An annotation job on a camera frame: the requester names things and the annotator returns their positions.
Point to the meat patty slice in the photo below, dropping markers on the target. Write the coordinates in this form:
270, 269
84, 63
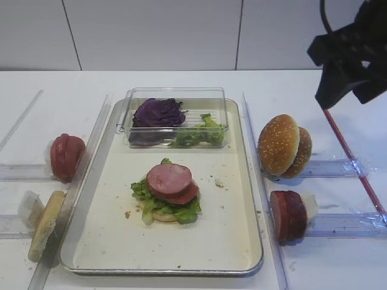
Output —
296, 215
168, 180
279, 211

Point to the purple cabbage piece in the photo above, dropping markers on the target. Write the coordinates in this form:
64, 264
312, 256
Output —
155, 113

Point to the clear plastic vegetable box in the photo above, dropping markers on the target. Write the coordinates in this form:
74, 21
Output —
195, 101

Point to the clear meat slide rail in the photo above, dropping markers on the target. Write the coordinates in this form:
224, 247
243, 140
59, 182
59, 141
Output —
359, 225

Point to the stacked tomato slices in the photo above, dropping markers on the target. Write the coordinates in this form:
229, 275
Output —
65, 152

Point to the bottom bun on tray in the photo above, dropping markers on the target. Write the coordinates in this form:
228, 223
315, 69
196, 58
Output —
164, 217

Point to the clear left bun slide rail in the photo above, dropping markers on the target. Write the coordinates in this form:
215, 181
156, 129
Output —
11, 227

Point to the white meat pusher block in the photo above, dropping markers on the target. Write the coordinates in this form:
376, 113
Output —
311, 206

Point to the clear bun slide rail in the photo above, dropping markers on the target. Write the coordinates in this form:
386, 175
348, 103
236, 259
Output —
11, 227
340, 168

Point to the red strip on table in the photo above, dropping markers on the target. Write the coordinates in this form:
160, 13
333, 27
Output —
356, 166

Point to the white left bun pusher block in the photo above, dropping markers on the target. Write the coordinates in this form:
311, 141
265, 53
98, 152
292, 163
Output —
30, 209

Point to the small sesame bun top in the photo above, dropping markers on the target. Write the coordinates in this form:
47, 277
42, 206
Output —
302, 157

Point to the clear left long rail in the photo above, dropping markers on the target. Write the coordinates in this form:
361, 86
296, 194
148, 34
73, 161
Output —
49, 255

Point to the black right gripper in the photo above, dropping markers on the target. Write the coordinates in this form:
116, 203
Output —
360, 44

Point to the white tomato pusher block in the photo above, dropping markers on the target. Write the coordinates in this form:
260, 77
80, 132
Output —
47, 155

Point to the green lettuce in box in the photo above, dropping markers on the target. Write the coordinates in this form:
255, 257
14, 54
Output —
209, 132

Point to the large sesame bun top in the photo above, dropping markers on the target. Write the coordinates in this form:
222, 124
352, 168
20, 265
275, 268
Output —
278, 144

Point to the lettuce leaf on bun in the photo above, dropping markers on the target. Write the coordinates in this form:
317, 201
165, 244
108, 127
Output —
148, 203

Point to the bun bottom on rail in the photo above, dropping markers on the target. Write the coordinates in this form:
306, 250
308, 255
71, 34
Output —
46, 225

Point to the clear tomato slide rail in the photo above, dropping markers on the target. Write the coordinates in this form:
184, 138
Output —
26, 173

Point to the clear far left strip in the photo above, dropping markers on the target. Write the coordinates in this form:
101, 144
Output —
20, 119

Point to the metal baking tray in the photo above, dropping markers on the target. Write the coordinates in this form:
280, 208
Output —
106, 235

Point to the tomato slice on burger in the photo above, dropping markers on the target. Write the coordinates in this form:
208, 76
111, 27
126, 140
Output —
188, 194

